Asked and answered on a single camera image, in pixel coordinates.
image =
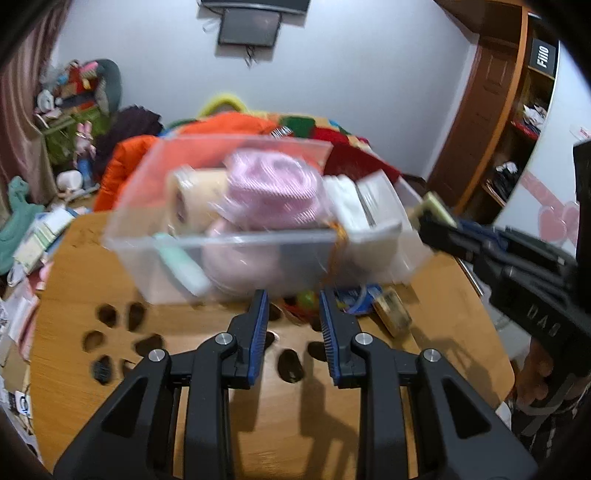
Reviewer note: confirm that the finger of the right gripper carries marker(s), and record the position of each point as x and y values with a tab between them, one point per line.
520	244
501	272

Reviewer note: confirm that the clear plastic storage bin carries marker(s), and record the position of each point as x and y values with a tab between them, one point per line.
304	252

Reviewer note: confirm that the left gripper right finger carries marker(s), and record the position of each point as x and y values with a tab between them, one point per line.
457	434

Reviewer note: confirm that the orange down jacket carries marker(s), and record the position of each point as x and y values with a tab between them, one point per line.
141	164

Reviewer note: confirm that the white cup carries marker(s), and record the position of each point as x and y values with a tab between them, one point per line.
69	181

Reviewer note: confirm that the small wall screen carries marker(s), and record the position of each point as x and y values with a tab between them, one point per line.
249	28

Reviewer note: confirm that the pink striped curtain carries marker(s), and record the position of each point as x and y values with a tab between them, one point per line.
23	150

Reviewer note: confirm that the right hand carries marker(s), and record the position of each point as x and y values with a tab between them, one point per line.
531	382

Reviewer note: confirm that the stack of papers and books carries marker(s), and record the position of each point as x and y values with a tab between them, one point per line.
42	239

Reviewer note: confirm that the white drawstring pouch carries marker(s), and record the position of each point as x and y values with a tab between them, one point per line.
372	215

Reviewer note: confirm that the pink bunny figurine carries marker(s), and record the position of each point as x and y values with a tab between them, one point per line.
84	153

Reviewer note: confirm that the small beige box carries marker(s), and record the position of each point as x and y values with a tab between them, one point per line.
392	312

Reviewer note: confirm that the dark purple garment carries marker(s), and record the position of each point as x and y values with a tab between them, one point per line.
130	122

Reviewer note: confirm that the mint green tube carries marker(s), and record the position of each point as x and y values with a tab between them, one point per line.
182	268

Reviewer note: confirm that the blue Max box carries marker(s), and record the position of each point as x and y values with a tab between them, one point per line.
358	301

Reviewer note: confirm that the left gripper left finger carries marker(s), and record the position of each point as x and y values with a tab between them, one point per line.
132	434

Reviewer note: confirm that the green glass bottle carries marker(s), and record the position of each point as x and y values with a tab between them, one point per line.
432	205

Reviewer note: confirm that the yellow curved pillow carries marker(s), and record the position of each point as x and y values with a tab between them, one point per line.
221	103

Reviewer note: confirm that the cream plastic jar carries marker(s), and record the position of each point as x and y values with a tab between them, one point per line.
191	196

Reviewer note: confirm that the wooden shelf cabinet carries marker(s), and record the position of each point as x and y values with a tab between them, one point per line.
503	109

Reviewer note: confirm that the teal rocking horse toy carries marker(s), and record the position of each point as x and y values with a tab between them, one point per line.
15	228

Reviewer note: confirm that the colourful patchwork blanket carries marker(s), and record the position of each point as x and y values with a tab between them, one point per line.
318	129

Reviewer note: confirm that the pink round box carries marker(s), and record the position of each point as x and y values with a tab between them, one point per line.
238	262

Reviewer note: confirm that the large black wall monitor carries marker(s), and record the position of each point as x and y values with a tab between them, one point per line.
296	7

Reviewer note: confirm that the green storage box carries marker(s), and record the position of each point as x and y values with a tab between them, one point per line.
60	138

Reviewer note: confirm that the red box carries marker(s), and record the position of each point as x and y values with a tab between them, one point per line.
357	164

